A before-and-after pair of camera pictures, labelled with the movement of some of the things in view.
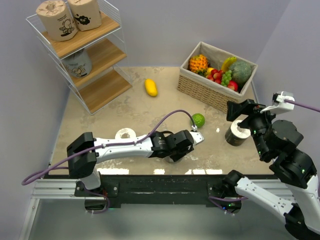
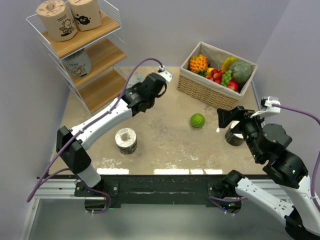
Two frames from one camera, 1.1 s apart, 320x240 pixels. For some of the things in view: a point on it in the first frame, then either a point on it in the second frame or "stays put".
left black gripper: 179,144 → 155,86
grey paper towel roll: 78,64 stays put
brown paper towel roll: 59,23 stays put
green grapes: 226,77 stays put
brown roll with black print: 87,14 stays put
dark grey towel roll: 173,158 → 134,79
